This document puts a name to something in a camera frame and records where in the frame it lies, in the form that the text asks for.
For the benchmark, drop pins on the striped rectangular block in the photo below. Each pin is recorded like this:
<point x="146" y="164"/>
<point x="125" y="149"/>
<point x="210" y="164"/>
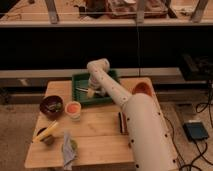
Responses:
<point x="123" y="128"/>

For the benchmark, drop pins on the green plastic tray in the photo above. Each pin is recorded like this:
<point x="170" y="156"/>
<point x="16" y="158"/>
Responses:
<point x="81" y="81"/>

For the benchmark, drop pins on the grey crumpled cloth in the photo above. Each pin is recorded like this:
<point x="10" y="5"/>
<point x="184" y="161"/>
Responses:
<point x="69" y="151"/>

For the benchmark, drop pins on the orange plastic cup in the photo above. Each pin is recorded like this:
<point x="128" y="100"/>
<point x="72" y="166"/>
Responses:
<point x="73" y="110"/>

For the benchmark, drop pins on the orange bowl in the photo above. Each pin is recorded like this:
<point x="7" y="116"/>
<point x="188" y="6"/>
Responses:
<point x="142" y="87"/>

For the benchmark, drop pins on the wooden table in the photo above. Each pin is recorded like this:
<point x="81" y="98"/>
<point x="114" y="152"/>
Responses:
<point x="98" y="136"/>

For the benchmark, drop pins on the yellow banana toy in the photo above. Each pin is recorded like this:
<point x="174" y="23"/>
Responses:
<point x="46" y="132"/>

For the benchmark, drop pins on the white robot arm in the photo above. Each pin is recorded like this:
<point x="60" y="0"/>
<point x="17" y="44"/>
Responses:
<point x="151" y="144"/>

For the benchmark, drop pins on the black foot pedal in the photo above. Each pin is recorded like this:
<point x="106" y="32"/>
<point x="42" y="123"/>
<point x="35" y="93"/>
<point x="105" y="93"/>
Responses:
<point x="195" y="131"/>

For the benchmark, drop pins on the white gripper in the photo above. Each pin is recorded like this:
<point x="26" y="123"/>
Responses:
<point x="95" y="88"/>

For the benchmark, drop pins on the dark brown bowl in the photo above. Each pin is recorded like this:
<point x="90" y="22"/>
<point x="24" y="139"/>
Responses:
<point x="52" y="106"/>

